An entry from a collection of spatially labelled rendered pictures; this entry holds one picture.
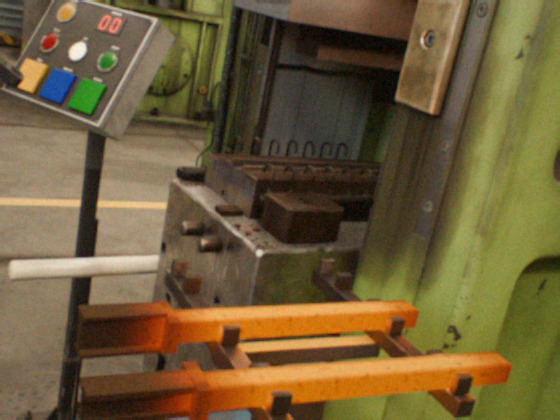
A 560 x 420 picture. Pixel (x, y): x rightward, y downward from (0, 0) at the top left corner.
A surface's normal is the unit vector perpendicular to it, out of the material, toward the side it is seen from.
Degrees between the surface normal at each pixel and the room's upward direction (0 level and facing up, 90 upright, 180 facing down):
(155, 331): 90
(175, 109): 90
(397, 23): 90
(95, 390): 0
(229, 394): 90
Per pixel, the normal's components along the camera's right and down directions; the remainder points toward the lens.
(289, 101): 0.50, 0.36
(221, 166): -0.85, 0.00
